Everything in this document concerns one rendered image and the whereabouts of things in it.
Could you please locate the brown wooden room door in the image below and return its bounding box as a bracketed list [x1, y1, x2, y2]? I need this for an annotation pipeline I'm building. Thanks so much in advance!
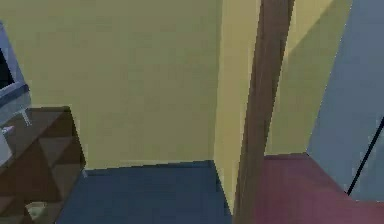
[232, 0, 296, 224]

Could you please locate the grey fridge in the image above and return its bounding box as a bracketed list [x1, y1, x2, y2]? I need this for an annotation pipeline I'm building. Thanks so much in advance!
[306, 0, 384, 203]

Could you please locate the brown wooden cabinet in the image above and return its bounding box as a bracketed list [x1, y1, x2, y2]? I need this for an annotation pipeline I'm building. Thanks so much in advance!
[0, 106, 87, 224]

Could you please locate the grey television set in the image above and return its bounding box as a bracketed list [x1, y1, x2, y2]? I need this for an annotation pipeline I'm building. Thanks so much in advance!
[0, 20, 33, 168]

